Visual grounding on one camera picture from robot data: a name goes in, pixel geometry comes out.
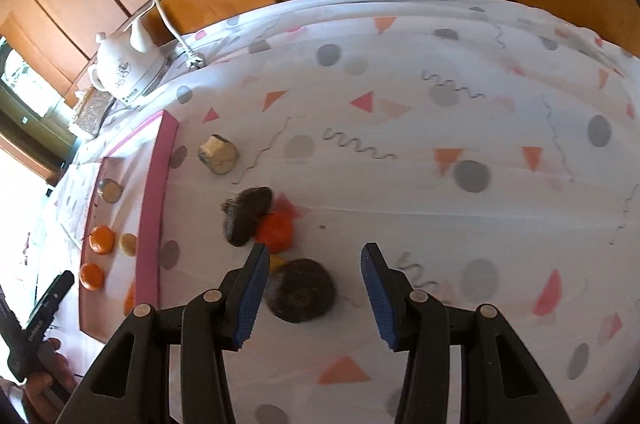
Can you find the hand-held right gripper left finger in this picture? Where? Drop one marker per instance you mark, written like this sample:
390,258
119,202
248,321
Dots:
250,294

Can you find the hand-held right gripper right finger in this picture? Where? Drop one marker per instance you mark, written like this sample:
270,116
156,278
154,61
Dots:
380,294

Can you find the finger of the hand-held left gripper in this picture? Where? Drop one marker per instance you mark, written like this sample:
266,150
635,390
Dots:
56,299

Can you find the small greenish yellow fruit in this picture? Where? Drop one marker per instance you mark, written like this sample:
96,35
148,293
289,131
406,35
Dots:
277,262

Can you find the orange tangerine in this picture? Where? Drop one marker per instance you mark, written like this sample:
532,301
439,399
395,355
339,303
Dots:
101,239
92,276

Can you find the red tomato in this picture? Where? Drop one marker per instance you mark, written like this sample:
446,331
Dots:
276,231

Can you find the small carrot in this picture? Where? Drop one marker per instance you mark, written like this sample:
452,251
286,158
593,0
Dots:
129,298

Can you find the yellow potato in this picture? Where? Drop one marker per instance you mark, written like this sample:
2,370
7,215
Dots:
128,244

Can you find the pink shallow tray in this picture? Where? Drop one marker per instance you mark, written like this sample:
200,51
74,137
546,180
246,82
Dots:
160,204

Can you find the person's left hand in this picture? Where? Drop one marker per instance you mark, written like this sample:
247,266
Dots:
62,364

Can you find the ornate golden tissue box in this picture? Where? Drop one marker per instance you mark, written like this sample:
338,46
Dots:
92,113

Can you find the wooden door with glass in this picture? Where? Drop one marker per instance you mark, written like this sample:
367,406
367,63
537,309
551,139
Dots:
30,103

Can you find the silver kettle base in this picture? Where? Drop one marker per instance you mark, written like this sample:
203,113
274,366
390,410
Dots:
152,78

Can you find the white ceramic electric kettle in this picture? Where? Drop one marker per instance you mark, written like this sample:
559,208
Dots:
125,63

